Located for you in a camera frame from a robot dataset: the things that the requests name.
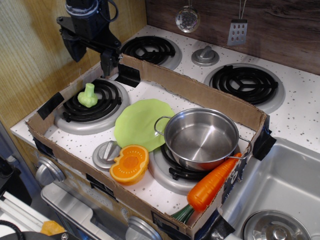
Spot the silver stove knob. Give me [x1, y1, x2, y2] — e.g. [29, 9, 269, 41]
[92, 140, 121, 172]
[191, 46, 220, 67]

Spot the small orange object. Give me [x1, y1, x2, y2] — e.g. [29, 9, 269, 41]
[40, 220, 66, 236]

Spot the silver sink drain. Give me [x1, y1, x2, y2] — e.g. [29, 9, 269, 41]
[241, 210, 311, 240]

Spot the black burner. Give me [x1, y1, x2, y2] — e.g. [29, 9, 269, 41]
[204, 63, 286, 114]
[148, 144, 209, 196]
[54, 78, 130, 135]
[121, 36, 182, 71]

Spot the stainless steel pan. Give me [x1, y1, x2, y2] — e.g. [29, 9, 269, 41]
[157, 107, 242, 172]

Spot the cardboard fence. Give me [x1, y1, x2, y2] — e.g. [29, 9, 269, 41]
[27, 55, 275, 240]

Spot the orange toy carrot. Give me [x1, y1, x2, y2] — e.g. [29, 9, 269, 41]
[171, 152, 242, 223]

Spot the back left black burner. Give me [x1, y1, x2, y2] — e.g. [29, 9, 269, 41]
[121, 36, 182, 71]

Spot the left silver oven knob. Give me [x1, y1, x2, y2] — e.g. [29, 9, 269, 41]
[35, 156, 66, 186]

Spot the hanging silver spatula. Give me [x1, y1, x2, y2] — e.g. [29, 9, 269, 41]
[227, 0, 248, 46]

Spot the green toy broccoli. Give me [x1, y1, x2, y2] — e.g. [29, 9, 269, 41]
[77, 83, 98, 108]

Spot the front left black burner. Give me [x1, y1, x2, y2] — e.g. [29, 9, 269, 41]
[54, 78, 130, 135]

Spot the front silver stove knob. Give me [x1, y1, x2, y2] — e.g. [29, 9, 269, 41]
[92, 140, 121, 172]

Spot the back right black burner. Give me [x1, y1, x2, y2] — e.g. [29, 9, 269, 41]
[204, 63, 286, 114]

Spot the light green plate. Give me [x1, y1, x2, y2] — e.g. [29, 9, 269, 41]
[114, 98, 175, 152]

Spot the back silver stove knob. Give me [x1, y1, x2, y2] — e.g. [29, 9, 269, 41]
[191, 46, 220, 67]

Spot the hanging silver skimmer ladle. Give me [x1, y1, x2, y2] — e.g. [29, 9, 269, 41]
[175, 0, 201, 33]

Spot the right silver oven knob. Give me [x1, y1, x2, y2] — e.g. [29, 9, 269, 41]
[125, 216, 162, 240]

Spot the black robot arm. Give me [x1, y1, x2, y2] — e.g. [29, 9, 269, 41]
[56, 0, 122, 76]

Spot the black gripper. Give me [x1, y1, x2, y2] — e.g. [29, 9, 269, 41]
[56, 0, 121, 77]

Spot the front right black burner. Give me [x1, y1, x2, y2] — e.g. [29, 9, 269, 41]
[148, 144, 209, 196]

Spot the orange toy pumpkin half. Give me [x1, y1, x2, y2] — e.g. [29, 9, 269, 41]
[109, 144, 149, 186]

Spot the silver oven knob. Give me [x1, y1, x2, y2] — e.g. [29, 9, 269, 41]
[125, 216, 162, 240]
[35, 156, 66, 186]

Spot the silver sink basin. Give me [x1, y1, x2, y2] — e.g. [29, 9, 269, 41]
[222, 138, 320, 240]

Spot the black cable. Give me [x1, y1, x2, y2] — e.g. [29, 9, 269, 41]
[0, 219, 25, 240]

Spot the silver oven door handle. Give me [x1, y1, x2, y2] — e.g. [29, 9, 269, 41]
[41, 183, 127, 240]

